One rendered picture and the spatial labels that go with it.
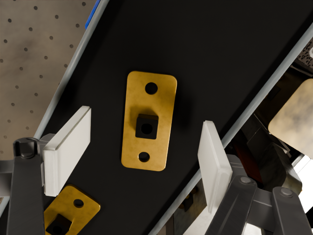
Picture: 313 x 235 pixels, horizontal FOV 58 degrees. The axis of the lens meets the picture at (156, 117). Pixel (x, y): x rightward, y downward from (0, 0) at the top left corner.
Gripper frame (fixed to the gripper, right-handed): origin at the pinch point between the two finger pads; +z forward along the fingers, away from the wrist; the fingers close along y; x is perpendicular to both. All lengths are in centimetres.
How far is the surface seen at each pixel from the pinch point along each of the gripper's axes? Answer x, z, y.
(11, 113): -21, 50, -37
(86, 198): -8.0, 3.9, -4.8
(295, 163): -10.1, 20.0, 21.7
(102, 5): 8.5, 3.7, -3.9
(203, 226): -14.1, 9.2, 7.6
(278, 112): -0.2, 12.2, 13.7
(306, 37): 8.1, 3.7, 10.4
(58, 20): 4, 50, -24
